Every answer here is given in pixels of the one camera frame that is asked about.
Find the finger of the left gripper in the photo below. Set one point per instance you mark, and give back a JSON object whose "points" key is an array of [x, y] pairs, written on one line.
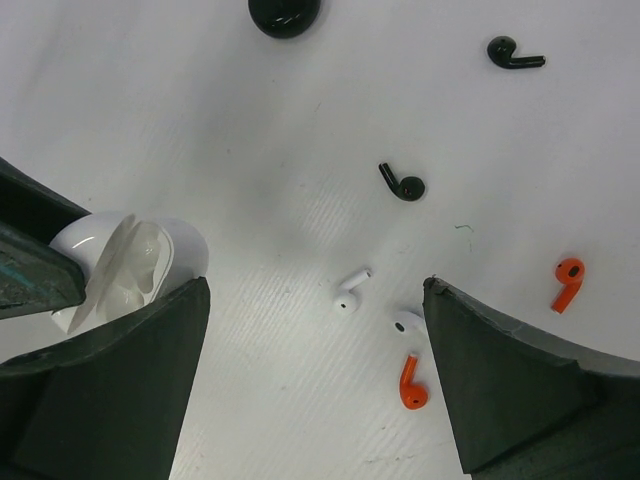
{"points": [[35, 278]]}

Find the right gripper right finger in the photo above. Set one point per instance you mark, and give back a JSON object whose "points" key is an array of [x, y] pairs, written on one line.
{"points": [[526, 404]]}

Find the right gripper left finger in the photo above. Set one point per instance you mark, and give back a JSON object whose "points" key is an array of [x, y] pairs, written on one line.
{"points": [[109, 403]]}

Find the white charging case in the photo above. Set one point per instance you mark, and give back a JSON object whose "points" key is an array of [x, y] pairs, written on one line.
{"points": [[127, 263]]}

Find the white earbud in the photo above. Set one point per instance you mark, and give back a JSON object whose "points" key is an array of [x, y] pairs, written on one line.
{"points": [[346, 301], [412, 328]]}

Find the black charging case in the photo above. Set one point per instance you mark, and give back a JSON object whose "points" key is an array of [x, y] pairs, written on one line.
{"points": [[284, 19]]}

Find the orange earbud near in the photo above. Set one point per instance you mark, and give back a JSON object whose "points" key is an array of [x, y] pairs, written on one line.
{"points": [[413, 395]]}

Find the orange earbud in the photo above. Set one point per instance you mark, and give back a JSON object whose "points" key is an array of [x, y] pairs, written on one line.
{"points": [[413, 395], [570, 274]]}

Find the orange earbud far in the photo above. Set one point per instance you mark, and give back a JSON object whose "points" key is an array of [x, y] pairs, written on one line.
{"points": [[570, 274]]}

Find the black earbud near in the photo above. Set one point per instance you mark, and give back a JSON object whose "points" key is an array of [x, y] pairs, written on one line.
{"points": [[408, 189]]}

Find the black earbud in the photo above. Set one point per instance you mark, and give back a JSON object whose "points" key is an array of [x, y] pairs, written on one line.
{"points": [[408, 189], [501, 51]]}

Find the black earbud far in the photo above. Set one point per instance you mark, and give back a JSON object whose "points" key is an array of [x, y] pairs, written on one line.
{"points": [[501, 51]]}

